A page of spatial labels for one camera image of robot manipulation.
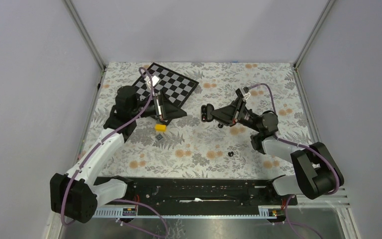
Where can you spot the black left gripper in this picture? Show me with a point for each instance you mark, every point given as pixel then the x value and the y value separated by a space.
pixel 165 109

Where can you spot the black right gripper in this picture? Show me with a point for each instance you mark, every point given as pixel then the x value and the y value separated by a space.
pixel 232 114

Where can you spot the black earbud case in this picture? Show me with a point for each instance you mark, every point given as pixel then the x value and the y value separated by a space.
pixel 206 113

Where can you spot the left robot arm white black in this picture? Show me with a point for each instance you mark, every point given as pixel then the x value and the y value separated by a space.
pixel 75 193

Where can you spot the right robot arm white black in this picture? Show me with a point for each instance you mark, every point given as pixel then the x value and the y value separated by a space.
pixel 315 171

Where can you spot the yellow block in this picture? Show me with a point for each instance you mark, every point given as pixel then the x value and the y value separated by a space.
pixel 160 127

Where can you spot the black white checkerboard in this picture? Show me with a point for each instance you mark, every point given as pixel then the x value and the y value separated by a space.
pixel 176 86

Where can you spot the small grey square tile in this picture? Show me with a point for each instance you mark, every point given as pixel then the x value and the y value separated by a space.
pixel 159 137

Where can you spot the floral patterned table mat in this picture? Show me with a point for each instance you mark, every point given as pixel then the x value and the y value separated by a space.
pixel 195 149

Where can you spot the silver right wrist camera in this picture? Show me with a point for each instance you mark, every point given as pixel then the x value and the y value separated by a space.
pixel 243 93

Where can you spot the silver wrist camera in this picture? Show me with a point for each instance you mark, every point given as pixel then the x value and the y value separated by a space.
pixel 152 81
pixel 243 93

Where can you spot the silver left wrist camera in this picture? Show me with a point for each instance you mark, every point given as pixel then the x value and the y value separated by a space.
pixel 152 81

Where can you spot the right aluminium frame post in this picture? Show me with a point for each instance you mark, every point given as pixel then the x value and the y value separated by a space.
pixel 312 36

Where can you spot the aluminium frame post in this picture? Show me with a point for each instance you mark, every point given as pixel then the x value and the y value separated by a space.
pixel 73 12
pixel 312 36

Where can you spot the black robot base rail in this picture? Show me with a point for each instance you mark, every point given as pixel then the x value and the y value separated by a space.
pixel 193 194

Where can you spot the white slotted cable duct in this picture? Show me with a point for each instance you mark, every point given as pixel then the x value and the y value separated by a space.
pixel 132 212

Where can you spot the left aluminium frame post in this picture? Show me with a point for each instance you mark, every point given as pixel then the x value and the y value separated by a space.
pixel 73 12

